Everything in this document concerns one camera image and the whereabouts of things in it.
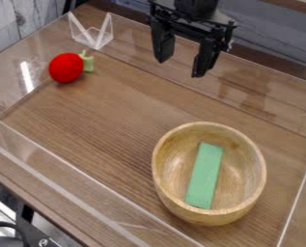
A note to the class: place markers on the black table leg bracket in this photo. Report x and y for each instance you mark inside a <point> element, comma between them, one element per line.
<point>35,237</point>

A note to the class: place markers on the round wooden bowl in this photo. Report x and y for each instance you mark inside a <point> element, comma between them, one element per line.
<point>240,178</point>

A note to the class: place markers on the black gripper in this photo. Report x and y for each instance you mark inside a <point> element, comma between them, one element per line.
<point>188,17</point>

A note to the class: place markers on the green rectangular block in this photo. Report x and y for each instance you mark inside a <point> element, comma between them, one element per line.
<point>203,176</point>

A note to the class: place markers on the red plush strawberry toy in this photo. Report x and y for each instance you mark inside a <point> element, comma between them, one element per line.
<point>67,66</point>

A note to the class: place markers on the clear acrylic table barrier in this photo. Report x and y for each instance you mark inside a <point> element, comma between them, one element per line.
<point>76,140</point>

